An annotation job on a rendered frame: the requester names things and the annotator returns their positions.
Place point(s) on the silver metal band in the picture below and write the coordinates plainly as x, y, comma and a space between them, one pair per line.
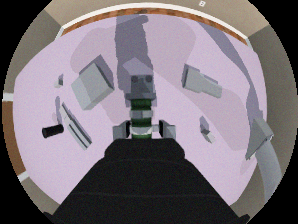
144, 130
140, 114

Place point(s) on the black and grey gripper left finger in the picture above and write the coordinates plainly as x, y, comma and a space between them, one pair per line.
121, 131

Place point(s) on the black cylinder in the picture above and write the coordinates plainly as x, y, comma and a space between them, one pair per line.
52, 130

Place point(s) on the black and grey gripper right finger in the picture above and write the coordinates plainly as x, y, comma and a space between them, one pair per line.
166, 130

